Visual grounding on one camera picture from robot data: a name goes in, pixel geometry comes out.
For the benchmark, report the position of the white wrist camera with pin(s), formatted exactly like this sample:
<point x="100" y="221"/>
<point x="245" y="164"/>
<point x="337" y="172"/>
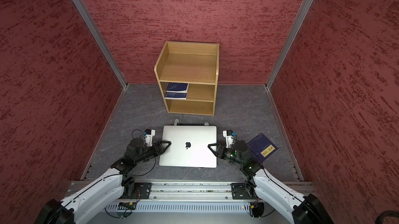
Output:
<point x="229" y="136"/>
<point x="148" y="137"/>

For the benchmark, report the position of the aluminium corner post left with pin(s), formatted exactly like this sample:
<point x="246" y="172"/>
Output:
<point x="85" y="14"/>

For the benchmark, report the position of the black laptop stand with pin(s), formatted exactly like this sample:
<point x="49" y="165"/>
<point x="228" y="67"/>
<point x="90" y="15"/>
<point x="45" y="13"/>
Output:
<point x="177" y="122"/>

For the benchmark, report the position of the black cable corner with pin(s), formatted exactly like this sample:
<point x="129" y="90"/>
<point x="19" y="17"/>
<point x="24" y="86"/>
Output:
<point x="386" y="214"/>

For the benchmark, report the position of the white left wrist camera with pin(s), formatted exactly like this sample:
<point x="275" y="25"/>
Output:
<point x="148" y="137"/>

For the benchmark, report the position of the blue book upper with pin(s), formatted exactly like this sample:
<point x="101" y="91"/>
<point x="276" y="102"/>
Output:
<point x="177" y="87"/>

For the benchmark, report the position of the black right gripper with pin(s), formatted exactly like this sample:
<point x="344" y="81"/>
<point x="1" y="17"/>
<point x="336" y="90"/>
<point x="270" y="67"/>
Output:
<point x="220" y="151"/>

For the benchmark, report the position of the blue book lower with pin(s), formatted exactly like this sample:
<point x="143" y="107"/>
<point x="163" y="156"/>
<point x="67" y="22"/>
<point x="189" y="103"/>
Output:
<point x="175" y="96"/>

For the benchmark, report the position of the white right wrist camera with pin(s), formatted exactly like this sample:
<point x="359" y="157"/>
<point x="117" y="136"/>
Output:
<point x="229" y="136"/>

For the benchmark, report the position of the aluminium corner post right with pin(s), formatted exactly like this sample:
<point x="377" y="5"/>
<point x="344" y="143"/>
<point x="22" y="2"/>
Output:
<point x="302" y="12"/>

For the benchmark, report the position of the silver laptop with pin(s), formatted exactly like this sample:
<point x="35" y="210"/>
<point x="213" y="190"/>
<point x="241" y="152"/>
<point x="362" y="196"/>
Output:
<point x="189" y="146"/>

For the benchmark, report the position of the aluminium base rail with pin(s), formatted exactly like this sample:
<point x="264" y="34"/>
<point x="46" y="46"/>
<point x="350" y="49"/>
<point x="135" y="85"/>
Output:
<point x="193" y="191"/>

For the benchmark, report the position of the aluminium corner post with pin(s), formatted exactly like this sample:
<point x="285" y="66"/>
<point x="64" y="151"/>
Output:
<point x="85" y="14"/>
<point x="302" y="12"/>

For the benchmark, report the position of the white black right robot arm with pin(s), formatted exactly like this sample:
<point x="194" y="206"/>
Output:
<point x="296" y="207"/>

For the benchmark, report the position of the wooden shelf unit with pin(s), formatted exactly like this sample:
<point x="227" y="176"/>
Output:
<point x="193" y="63"/>

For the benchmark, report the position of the blue book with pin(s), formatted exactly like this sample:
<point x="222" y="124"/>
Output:
<point x="175" y="96"/>
<point x="177" y="87"/>

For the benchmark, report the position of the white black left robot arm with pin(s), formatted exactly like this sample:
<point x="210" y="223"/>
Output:
<point x="117" y="181"/>

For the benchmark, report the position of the blue booklet yellow label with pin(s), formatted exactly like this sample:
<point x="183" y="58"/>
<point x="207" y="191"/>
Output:
<point x="262" y="147"/>

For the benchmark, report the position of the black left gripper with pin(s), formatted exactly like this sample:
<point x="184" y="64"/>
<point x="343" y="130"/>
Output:
<point x="160" y="148"/>

